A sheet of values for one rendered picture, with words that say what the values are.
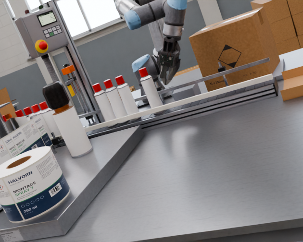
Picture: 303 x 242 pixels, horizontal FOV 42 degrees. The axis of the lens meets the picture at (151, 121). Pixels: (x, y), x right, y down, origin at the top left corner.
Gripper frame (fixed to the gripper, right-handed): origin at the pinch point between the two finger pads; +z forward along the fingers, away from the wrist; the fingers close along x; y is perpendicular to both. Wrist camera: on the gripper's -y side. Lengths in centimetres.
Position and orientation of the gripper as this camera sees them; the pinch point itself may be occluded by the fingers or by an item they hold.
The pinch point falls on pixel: (166, 81)
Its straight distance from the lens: 165.7
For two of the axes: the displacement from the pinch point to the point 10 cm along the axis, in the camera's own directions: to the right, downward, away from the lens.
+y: -3.0, 3.7, -8.8
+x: 9.4, 2.4, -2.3
